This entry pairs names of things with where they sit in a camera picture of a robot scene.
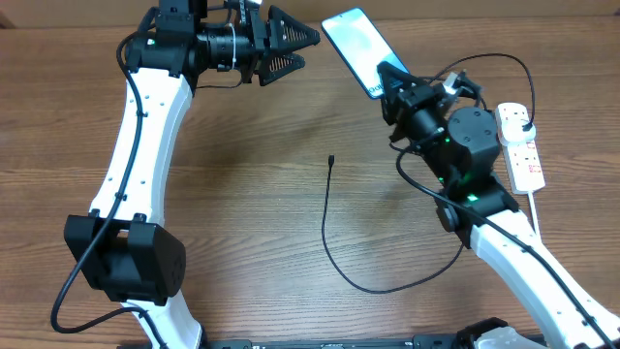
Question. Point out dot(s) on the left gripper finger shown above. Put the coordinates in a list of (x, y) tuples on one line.
[(275, 67), (285, 33)]

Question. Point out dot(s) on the blue Samsung Galaxy smartphone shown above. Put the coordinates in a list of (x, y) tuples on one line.
[(362, 47)]

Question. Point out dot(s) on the white charger plug adapter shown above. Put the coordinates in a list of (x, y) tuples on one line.
[(513, 133)]

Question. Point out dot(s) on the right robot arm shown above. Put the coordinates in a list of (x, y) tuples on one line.
[(457, 139)]

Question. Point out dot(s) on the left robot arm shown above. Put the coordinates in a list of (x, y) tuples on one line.
[(121, 245)]

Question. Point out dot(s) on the white power strip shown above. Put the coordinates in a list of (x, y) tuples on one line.
[(522, 160)]

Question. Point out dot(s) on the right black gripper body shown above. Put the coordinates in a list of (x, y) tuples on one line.
[(416, 118)]

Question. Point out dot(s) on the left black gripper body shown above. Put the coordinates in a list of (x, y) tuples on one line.
[(250, 45)]

